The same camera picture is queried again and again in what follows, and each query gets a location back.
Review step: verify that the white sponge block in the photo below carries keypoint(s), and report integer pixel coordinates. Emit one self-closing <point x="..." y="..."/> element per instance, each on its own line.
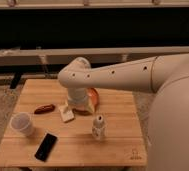
<point x="66" y="113"/>

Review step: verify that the orange plate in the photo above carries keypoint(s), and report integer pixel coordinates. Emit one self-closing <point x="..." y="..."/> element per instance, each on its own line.
<point x="89" y="106"/>

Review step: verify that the clear plastic bottle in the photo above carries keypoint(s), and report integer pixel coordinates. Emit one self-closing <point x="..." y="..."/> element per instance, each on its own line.
<point x="98" y="128"/>

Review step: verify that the translucent plastic cup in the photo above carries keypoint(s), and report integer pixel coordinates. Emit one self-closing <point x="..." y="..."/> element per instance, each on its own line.
<point x="22" y="123"/>

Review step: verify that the white metal rail frame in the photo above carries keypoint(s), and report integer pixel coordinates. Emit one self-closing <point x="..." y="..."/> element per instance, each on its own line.
<point x="94" y="55"/>

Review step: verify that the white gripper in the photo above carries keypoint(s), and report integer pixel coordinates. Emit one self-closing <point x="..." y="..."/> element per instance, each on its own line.
<point x="77" y="98"/>

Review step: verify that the black smartphone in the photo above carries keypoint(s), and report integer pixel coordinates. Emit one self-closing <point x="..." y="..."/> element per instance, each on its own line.
<point x="45" y="147"/>

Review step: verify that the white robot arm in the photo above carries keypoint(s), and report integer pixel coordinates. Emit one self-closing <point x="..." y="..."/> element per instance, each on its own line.
<point x="168" y="78"/>

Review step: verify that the brown sausage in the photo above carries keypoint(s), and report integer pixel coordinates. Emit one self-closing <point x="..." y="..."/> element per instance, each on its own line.
<point x="45" y="109"/>

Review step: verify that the wooden table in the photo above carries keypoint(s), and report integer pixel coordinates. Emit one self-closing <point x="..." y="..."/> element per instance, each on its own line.
<point x="123" y="144"/>

